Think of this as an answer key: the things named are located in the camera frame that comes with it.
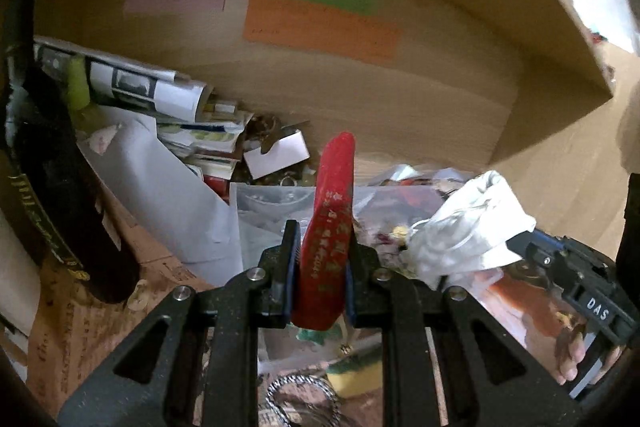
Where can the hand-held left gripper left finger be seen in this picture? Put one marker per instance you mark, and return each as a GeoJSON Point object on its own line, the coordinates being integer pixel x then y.
{"type": "Point", "coordinates": [292, 274]}

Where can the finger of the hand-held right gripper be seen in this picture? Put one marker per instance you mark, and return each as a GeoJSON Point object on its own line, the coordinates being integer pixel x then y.
{"type": "Point", "coordinates": [535, 243]}

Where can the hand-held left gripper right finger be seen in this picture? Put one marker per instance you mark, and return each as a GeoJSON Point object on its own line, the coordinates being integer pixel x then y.
{"type": "Point", "coordinates": [351, 289]}

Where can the red fabric pouch gold print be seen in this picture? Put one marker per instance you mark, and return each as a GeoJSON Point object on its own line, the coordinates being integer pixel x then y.
{"type": "Point", "coordinates": [327, 252]}

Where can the person's right hand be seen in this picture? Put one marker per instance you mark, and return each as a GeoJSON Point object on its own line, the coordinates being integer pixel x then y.
{"type": "Point", "coordinates": [570, 357]}

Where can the clear plastic bag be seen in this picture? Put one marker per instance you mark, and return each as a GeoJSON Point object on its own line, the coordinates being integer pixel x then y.
{"type": "Point", "coordinates": [270, 222]}

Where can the yellow sponge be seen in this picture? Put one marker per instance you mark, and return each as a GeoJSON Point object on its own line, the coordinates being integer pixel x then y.
{"type": "Point", "coordinates": [352, 377]}

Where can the dark cloth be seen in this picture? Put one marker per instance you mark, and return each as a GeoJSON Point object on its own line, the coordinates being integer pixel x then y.
{"type": "Point", "coordinates": [631, 217]}

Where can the white card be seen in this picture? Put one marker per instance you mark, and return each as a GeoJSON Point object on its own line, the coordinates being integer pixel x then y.
{"type": "Point", "coordinates": [277, 154]}

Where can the white paper sheet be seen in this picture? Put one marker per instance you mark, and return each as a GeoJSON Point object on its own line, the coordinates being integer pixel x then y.
{"type": "Point", "coordinates": [170, 192]}

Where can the stack of booklets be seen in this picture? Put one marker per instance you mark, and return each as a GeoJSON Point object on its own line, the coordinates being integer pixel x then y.
{"type": "Point", "coordinates": [210, 142]}

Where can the brown printed cardboard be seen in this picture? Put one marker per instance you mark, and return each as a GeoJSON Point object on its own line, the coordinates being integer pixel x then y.
{"type": "Point", "coordinates": [85, 337]}

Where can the orange paper note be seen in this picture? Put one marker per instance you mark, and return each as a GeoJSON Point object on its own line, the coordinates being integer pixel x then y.
{"type": "Point", "coordinates": [320, 32]}

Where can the rolled printed paper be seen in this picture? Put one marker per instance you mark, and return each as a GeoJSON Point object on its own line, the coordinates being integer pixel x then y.
{"type": "Point", "coordinates": [130, 82]}

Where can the dark glass bottle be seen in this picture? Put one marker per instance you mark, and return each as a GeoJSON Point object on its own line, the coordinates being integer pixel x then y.
{"type": "Point", "coordinates": [55, 187]}

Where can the yellow green tube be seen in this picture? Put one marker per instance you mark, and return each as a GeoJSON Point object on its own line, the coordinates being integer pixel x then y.
{"type": "Point", "coordinates": [77, 82]}

